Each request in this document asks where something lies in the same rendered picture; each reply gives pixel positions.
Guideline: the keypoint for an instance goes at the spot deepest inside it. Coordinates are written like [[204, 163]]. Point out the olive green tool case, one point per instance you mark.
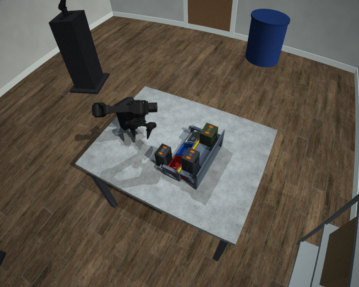
[[208, 134]]

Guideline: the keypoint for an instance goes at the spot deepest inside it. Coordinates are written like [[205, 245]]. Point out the blue open bin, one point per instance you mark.
[[183, 148]]

